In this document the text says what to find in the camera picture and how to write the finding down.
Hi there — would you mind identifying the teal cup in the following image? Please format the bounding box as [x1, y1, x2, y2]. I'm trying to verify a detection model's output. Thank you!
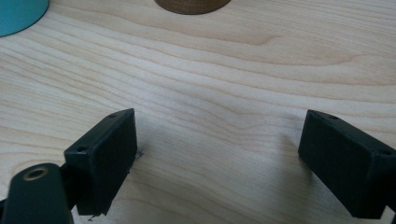
[0, 0, 50, 38]

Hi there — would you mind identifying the silver metal cup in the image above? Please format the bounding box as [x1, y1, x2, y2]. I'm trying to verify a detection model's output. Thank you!
[154, 0, 233, 16]

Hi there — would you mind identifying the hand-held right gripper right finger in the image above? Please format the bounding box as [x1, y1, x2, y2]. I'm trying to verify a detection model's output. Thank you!
[298, 108, 396, 219]

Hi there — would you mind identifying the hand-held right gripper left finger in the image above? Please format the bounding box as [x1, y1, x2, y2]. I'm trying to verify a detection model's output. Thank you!
[64, 107, 138, 217]

